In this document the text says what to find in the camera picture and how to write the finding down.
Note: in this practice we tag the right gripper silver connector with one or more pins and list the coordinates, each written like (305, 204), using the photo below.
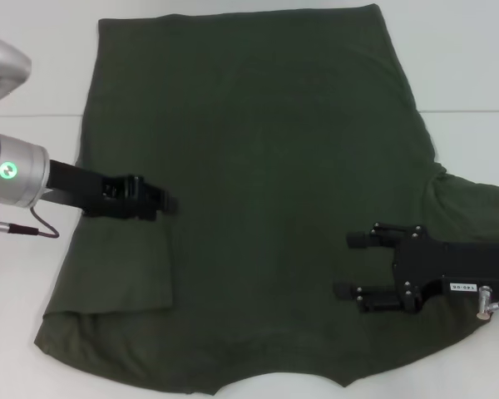
(484, 299)

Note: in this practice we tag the dark green shirt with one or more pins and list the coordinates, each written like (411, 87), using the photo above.
(274, 166)

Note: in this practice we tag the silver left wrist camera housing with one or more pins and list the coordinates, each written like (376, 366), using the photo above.
(4, 62)

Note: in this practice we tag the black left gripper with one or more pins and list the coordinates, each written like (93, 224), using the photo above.
(87, 187)

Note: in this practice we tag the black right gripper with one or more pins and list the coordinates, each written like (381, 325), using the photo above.
(453, 266)

